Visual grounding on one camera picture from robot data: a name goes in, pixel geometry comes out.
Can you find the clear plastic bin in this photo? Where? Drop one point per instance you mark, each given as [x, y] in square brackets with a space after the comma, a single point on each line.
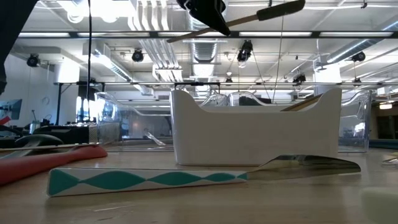
[354, 124]
[124, 130]

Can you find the black distant rig rail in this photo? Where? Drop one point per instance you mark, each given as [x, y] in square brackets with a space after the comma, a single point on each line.
[124, 83]

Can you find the distant metal bottle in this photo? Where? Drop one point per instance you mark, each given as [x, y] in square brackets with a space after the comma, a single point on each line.
[33, 127]

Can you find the ribbed silver air duct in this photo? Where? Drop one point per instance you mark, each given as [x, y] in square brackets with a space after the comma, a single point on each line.
[203, 51]

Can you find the black overhead rig beam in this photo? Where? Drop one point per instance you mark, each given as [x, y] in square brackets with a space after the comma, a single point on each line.
[124, 34]

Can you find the white building pillar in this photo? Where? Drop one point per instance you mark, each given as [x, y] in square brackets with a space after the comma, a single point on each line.
[326, 81]

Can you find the red slotted silicone spoon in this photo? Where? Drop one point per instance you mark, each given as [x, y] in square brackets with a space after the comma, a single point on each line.
[37, 163]

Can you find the black ceiling spotlight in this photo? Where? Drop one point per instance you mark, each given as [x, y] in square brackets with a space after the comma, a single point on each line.
[32, 60]
[359, 56]
[137, 56]
[245, 51]
[299, 78]

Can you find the small clear plastic utensil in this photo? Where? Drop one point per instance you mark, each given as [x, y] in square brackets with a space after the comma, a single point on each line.
[155, 139]

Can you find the large round silver duct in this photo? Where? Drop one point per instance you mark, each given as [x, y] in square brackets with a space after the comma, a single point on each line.
[357, 46]

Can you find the white plastic bin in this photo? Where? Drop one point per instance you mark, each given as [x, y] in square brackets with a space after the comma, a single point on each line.
[248, 137]

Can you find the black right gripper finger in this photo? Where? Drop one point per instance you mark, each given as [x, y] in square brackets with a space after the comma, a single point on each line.
[214, 21]

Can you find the black nylon serving spoon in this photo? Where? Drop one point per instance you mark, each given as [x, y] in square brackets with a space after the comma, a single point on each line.
[40, 140]

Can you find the white ceiling pipe bundle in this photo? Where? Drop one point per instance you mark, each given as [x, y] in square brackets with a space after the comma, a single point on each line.
[161, 56]

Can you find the blue distant tabletop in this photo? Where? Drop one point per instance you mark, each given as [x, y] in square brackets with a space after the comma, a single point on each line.
[384, 143]

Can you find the glowing wall lamp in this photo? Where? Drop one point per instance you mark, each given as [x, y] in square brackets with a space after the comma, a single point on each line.
[385, 106]

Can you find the white rectangular air duct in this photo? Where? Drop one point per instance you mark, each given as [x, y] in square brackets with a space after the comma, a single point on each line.
[109, 65]

